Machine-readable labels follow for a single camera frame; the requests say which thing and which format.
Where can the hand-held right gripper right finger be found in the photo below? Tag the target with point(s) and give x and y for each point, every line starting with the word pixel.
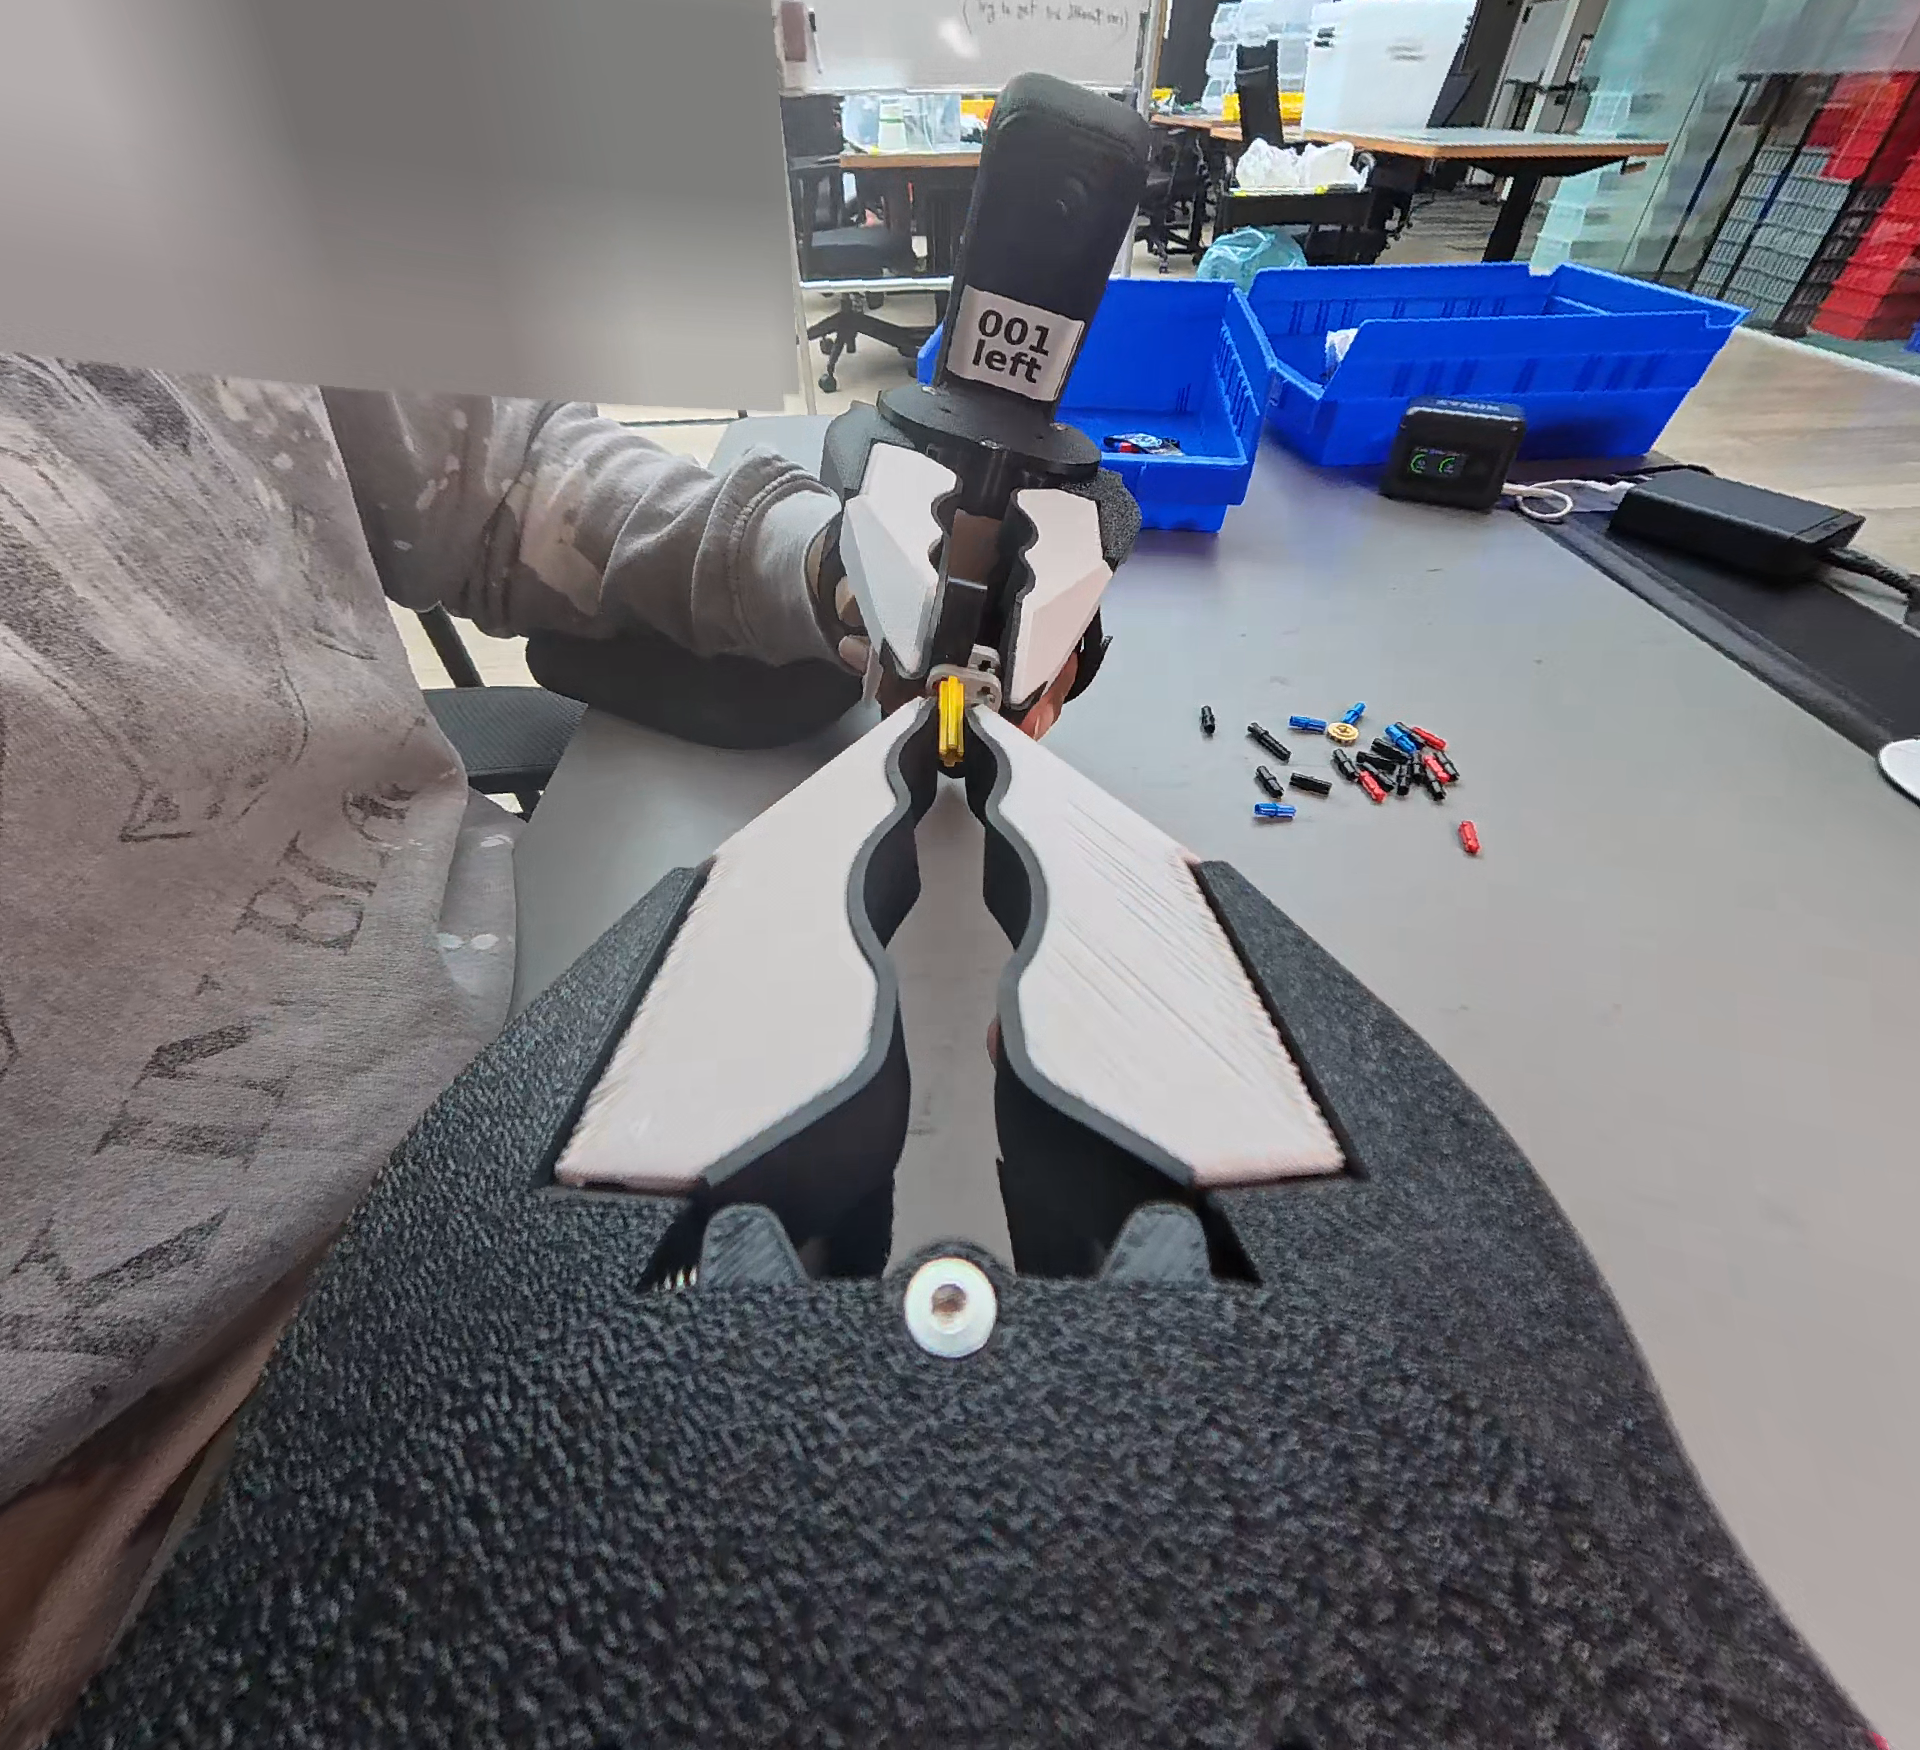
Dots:
pixel 1169 1031

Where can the white plastic bag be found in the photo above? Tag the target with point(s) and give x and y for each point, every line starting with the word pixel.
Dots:
pixel 1338 348

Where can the white book stand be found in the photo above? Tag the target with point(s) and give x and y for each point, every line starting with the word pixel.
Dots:
pixel 1904 769

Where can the grey desk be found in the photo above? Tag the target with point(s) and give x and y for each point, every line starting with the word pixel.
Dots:
pixel 1576 1031

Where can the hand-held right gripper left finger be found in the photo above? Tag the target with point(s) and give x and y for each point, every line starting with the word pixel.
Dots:
pixel 721 1031

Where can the pile of small connector pins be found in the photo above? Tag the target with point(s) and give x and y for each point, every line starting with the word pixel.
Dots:
pixel 1387 773

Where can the yellow axle pin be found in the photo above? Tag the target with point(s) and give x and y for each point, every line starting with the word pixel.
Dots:
pixel 949 730

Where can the stack of clear storage boxes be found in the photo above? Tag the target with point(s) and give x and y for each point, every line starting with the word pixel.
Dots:
pixel 1380 54

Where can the teal plastic bag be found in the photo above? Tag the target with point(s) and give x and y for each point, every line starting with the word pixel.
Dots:
pixel 1252 253

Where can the wooden top table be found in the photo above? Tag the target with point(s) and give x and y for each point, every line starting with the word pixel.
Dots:
pixel 916 154
pixel 1500 146

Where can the stacks of coloured storage bins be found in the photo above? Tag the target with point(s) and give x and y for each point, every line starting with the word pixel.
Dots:
pixel 1845 220

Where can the black office chair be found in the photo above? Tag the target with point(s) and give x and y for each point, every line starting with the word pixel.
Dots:
pixel 510 730
pixel 863 264

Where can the black charger with green display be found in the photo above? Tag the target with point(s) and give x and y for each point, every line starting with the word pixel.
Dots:
pixel 1452 461

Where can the person's left hand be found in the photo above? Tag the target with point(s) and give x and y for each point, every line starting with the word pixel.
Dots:
pixel 1057 713

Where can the black power adapter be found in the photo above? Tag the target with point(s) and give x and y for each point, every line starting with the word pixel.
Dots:
pixel 1741 523

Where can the small grey toy brick assembly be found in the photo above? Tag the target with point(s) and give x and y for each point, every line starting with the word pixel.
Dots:
pixel 979 685

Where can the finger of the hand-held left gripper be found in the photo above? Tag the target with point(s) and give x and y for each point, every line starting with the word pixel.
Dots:
pixel 891 551
pixel 1067 564

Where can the person's left forearm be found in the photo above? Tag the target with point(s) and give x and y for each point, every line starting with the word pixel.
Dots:
pixel 630 534

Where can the white plastic bags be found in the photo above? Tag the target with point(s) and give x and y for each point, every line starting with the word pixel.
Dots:
pixel 1293 164

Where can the long blue plastic bin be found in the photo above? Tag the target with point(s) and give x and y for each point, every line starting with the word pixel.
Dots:
pixel 1500 400

